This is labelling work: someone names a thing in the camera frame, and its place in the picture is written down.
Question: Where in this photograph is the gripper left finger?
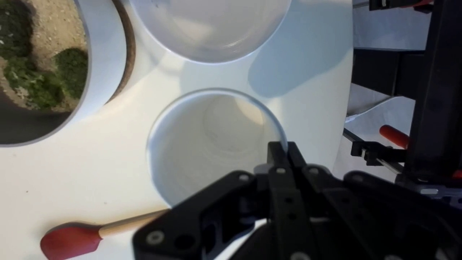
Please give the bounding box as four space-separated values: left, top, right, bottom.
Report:
132 142 319 260

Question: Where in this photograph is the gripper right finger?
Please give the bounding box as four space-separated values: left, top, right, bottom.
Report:
287 142 462 260

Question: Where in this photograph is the white cup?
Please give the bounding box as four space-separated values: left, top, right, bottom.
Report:
146 88 288 208

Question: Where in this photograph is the round cork coaster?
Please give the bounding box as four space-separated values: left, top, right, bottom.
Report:
105 0 137 105

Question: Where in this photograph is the white bowl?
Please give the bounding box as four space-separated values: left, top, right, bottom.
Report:
129 0 292 65

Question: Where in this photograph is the white pot with moss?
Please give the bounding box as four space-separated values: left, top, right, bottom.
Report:
0 0 127 147

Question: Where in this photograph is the black clamp orange handle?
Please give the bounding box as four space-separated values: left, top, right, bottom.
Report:
343 125 410 173

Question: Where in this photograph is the red spatula wooden handle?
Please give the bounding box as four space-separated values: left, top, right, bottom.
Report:
40 209 170 260

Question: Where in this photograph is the black metal frame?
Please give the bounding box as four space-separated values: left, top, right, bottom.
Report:
352 0 462 203

